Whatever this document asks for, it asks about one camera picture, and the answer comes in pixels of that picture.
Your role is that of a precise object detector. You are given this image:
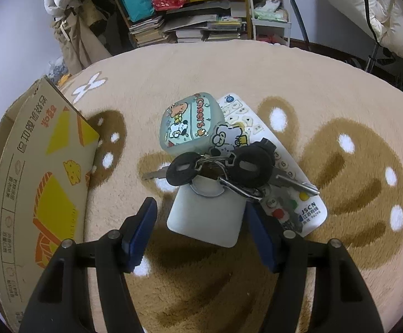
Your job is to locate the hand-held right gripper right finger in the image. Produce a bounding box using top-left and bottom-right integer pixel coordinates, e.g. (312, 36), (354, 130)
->
(245, 203), (385, 333)

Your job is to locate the printed cardboard box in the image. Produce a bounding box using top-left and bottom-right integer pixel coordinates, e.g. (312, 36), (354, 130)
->
(0, 75), (101, 332)

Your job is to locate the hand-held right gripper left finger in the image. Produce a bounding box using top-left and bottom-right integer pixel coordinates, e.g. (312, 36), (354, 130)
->
(18, 196), (158, 333)

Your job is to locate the black metal stand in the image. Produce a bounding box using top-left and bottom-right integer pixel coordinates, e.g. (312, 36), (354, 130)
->
(364, 38), (392, 73)

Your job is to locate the white puffy jacket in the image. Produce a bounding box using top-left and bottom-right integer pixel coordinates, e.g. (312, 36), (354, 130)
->
(321, 0), (403, 73)

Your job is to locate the green cartoon earbud case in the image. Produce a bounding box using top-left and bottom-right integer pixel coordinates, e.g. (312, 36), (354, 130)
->
(156, 92), (224, 155)

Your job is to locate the key bunch with black heads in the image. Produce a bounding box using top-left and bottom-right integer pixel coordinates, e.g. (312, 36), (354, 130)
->
(142, 121), (320, 202)

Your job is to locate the white remote control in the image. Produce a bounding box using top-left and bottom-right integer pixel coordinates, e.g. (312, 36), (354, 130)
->
(216, 92), (328, 238)

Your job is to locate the white power adapter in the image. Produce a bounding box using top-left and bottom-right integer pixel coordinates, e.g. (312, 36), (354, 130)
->
(167, 177), (245, 248)

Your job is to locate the stack of books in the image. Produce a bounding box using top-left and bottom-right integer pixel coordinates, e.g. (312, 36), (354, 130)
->
(128, 5), (247, 47)

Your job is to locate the beige coat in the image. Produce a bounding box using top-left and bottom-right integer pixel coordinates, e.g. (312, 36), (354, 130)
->
(50, 7), (113, 73)

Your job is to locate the white storage cart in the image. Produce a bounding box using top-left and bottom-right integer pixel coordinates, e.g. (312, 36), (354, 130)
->
(245, 0), (292, 46)

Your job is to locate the wooden bookshelf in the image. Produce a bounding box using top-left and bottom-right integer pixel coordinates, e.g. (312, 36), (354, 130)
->
(108, 0), (250, 46)

